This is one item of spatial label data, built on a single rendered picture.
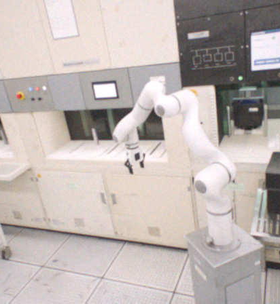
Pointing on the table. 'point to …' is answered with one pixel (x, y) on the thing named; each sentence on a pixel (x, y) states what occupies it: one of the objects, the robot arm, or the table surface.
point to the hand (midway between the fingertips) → (136, 169)
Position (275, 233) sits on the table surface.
